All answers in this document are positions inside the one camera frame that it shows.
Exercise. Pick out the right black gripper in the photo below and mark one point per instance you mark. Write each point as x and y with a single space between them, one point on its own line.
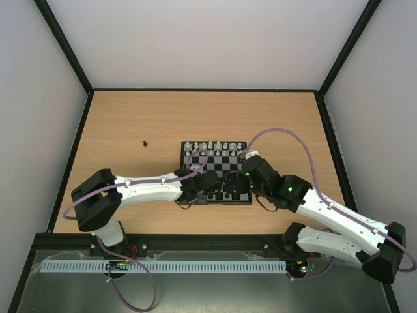
240 182

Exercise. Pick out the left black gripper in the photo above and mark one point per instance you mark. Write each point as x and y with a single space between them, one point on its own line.
190 192

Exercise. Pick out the black folding chess board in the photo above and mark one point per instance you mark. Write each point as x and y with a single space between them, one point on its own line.
220 164

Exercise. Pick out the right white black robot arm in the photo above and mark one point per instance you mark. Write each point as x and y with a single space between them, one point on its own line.
371 245

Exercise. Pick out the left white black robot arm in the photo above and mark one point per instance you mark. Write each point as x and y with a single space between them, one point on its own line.
97 199

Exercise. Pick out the light blue slotted cable duct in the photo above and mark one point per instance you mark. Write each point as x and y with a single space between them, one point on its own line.
163 267

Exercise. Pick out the black aluminium frame rail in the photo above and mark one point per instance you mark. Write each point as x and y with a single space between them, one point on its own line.
280 246

